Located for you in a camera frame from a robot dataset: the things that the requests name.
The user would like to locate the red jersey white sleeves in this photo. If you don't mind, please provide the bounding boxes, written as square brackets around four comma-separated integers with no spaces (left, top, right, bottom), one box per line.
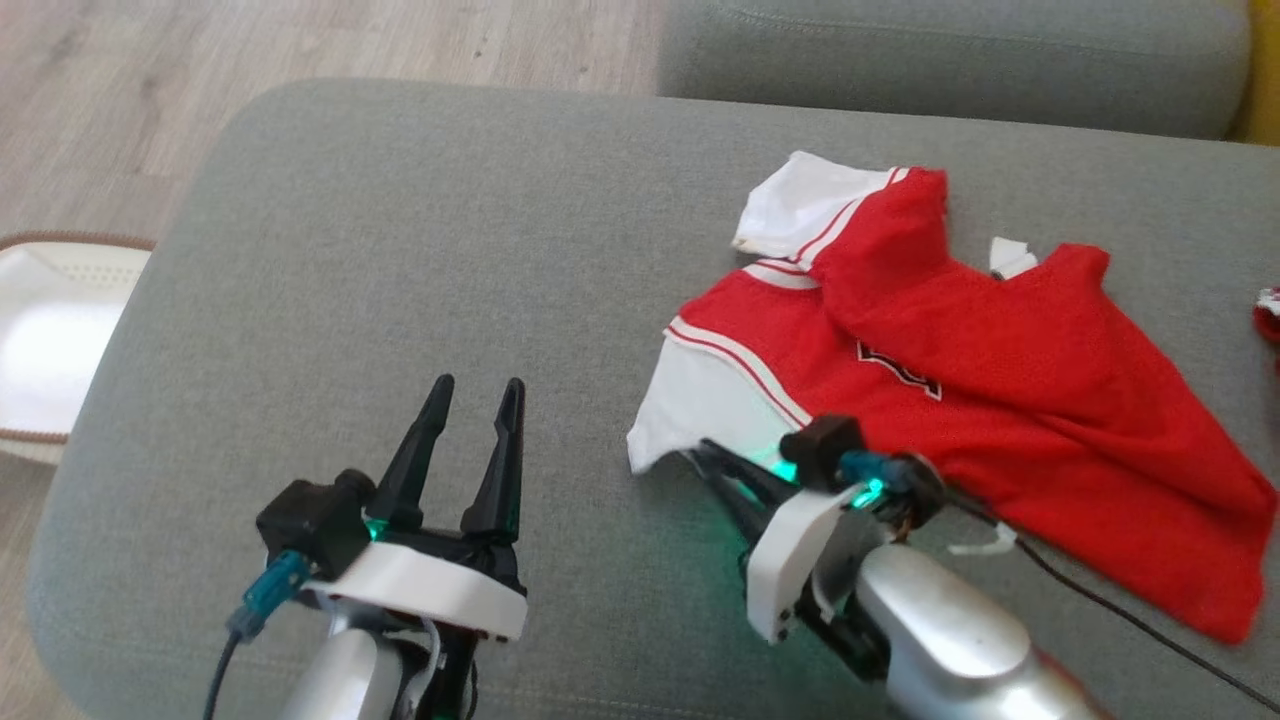
[627,150,1279,646]

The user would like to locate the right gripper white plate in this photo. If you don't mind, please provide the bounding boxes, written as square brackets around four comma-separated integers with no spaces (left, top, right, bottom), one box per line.
[690,438,891,681]

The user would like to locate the white laundry basket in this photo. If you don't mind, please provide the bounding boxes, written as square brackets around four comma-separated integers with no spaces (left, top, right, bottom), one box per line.
[0,232,156,466]

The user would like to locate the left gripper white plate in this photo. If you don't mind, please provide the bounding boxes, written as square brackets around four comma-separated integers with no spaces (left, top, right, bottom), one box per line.
[300,375,529,720]

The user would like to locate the yellow cushion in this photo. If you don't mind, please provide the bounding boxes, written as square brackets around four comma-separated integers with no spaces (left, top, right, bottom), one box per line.
[1230,0,1280,146]

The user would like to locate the left black cable teal plug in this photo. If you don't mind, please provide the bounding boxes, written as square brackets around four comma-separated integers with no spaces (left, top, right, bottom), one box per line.
[205,550,311,720]

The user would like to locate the grey fabric sofa seat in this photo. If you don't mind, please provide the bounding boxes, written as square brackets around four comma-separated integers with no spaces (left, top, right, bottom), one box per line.
[25,78,1280,720]

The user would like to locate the grey fabric sofa cushion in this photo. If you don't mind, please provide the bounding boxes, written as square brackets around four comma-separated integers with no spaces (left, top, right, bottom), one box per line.
[657,0,1251,141]

